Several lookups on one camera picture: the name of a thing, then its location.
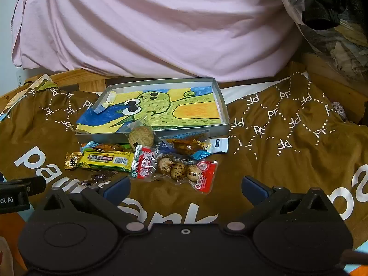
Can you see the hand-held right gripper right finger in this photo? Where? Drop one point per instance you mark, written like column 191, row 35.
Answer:
column 253, row 189

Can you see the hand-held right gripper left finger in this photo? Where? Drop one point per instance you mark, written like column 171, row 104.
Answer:
column 116, row 189

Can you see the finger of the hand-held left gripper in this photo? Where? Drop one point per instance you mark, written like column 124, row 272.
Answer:
column 36, row 184

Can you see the dark candy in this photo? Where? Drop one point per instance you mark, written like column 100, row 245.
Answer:
column 99, row 176

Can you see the yellow green snack bar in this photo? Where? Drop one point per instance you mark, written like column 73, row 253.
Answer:
column 106, row 161

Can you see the gold snack packet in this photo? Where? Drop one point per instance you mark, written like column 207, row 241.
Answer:
column 71, row 161

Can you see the small white packet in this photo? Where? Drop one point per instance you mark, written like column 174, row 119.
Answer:
column 218, row 145

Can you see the round biscuit clear packet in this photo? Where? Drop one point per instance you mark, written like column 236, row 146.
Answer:
column 141, row 136

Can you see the dark blue snack packet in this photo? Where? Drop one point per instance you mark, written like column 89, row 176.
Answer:
column 162, row 148

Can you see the red quail egg packet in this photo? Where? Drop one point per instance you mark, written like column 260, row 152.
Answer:
column 178, row 169

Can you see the grey shallow box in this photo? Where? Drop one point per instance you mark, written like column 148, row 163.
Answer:
column 221, row 106

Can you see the orange cloth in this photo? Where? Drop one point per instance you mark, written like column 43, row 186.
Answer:
column 11, row 227

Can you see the brown printed blanket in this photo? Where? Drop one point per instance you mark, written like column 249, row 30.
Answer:
column 287, row 155

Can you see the white sheet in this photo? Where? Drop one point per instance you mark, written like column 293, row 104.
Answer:
column 244, row 90

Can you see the green and white cloth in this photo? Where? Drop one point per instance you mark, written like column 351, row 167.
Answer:
column 43, row 84

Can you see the small floral cloth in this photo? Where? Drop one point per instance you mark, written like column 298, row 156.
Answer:
column 339, row 110

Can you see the pink cloth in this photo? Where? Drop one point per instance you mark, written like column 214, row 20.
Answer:
column 149, row 26

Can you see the grey leaf print cloth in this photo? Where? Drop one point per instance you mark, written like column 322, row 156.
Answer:
column 342, row 46

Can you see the black jacket sleeve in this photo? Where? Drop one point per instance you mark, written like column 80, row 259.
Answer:
column 323, row 3

